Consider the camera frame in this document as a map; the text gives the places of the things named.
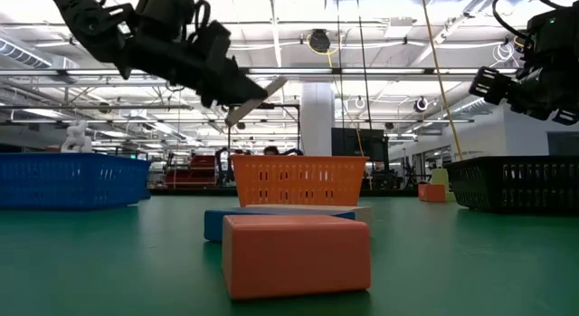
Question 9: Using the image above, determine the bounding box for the black hanging cable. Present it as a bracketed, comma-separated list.
[336, 0, 345, 129]
[354, 0, 374, 131]

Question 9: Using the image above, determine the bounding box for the large orange block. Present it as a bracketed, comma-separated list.
[221, 215, 373, 302]

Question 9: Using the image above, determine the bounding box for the white block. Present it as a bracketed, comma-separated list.
[224, 75, 289, 128]
[234, 203, 373, 238]

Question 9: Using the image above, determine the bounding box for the long ceiling light rail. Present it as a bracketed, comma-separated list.
[0, 66, 521, 78]

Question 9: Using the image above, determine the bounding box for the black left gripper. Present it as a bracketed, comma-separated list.
[128, 34, 269, 110]

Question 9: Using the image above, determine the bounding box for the black monitor screen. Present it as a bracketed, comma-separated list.
[330, 127, 390, 162]

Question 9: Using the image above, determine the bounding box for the orange plastic basket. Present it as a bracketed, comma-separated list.
[231, 155, 370, 208]

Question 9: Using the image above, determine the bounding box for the black plastic basket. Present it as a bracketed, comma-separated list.
[444, 155, 579, 214]

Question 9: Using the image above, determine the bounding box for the yellow hanging cable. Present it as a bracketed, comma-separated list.
[419, 0, 465, 162]

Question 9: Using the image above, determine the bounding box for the blue block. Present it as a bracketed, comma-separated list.
[204, 208, 357, 243]

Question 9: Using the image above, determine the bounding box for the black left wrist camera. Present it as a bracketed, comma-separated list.
[192, 19, 233, 62]

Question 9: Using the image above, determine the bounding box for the black background machine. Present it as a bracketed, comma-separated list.
[368, 160, 420, 190]

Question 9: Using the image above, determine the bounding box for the white building pillar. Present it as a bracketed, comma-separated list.
[299, 82, 337, 157]

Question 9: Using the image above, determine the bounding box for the yellow-green block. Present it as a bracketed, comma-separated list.
[429, 168, 458, 203]

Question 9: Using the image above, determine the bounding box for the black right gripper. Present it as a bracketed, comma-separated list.
[469, 64, 579, 127]

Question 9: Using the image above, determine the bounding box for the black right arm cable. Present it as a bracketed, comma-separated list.
[491, 0, 565, 43]

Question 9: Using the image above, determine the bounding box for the blue plastic basket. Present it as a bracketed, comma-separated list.
[0, 151, 153, 212]

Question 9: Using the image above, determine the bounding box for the red tool cart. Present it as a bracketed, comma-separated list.
[163, 154, 218, 189]

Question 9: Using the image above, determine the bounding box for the small orange block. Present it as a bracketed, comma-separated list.
[417, 183, 448, 204]

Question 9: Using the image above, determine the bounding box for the dark wall window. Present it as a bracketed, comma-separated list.
[546, 130, 579, 158]

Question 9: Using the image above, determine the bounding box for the silver ribbed air duct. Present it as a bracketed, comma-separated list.
[0, 36, 81, 85]
[445, 96, 488, 118]

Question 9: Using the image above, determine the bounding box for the black frame stand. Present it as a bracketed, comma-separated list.
[225, 101, 303, 187]

